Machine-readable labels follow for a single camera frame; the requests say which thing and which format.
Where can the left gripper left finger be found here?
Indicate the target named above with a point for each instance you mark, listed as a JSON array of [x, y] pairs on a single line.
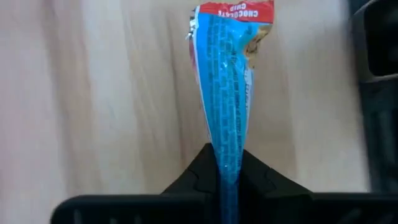
[[202, 177]]

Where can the chocolate chip granola bar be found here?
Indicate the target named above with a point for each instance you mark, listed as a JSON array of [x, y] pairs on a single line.
[[227, 93]]

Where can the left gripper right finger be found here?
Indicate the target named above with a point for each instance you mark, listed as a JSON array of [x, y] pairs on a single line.
[[261, 180]]

